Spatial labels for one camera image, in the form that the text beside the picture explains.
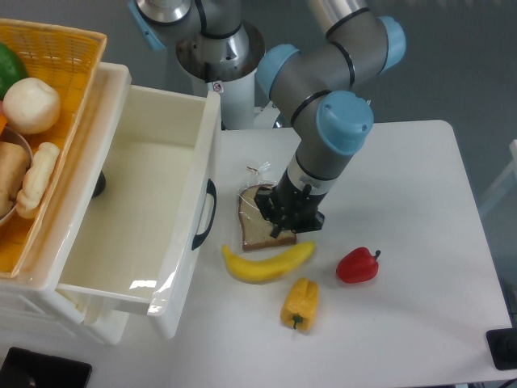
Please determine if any orange woven basket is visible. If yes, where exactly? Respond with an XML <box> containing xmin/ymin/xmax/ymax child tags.
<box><xmin>0</xmin><ymin>18</ymin><xmax>108</xmax><ymax>279</ymax></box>

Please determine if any yellow bell pepper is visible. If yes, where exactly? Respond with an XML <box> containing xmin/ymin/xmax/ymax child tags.
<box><xmin>280</xmin><ymin>277</ymin><xmax>319</xmax><ymax>333</ymax></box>

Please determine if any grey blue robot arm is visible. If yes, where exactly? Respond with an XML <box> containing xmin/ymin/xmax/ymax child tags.
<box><xmin>128</xmin><ymin>1</ymin><xmax>406</xmax><ymax>238</ymax></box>

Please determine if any black device right edge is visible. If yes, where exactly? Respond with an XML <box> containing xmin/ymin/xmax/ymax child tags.
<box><xmin>485</xmin><ymin>328</ymin><xmax>516</xmax><ymax>370</ymax></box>

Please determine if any white drawer cabinet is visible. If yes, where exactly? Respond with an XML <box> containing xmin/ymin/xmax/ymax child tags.
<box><xmin>1</xmin><ymin>63</ymin><xmax>132</xmax><ymax>344</ymax></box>

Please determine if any yellow banana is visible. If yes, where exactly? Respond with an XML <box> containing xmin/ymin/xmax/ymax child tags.
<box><xmin>221</xmin><ymin>241</ymin><xmax>316</xmax><ymax>283</ymax></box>

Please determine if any white drawer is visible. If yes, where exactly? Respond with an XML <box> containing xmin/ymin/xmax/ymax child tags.
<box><xmin>56</xmin><ymin>84</ymin><xmax>222</xmax><ymax>341</ymax></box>

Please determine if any white round bun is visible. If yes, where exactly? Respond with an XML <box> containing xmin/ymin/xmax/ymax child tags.
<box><xmin>2</xmin><ymin>78</ymin><xmax>61</xmax><ymax>135</ymax></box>

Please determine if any cream twisted pastry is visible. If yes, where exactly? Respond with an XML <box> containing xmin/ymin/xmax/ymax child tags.
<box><xmin>16</xmin><ymin>142</ymin><xmax>60</xmax><ymax>219</ymax></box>

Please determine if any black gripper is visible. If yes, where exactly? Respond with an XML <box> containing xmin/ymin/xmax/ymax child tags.
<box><xmin>254</xmin><ymin>171</ymin><xmax>325</xmax><ymax>238</ymax></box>

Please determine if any bagged bread slice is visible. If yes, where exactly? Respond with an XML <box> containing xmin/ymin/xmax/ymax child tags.
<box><xmin>237</xmin><ymin>162</ymin><xmax>297</xmax><ymax>252</ymax></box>

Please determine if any brown bread loaf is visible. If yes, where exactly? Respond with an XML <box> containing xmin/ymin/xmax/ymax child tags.
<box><xmin>0</xmin><ymin>141</ymin><xmax>30</xmax><ymax>217</ymax></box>

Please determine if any red bell pepper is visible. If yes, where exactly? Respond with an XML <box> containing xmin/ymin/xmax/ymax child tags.
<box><xmin>336</xmin><ymin>247</ymin><xmax>381</xmax><ymax>284</ymax></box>

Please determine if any orange item in basket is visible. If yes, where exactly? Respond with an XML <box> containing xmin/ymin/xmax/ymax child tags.
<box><xmin>0</xmin><ymin>115</ymin><xmax>6</xmax><ymax>133</ymax></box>

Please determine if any green vegetable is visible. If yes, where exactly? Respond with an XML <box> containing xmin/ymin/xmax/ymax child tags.
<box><xmin>0</xmin><ymin>43</ymin><xmax>28</xmax><ymax>100</ymax></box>

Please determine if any black device lower left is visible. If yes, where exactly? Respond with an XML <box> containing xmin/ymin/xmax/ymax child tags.
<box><xmin>1</xmin><ymin>347</ymin><xmax>92</xmax><ymax>388</ymax></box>

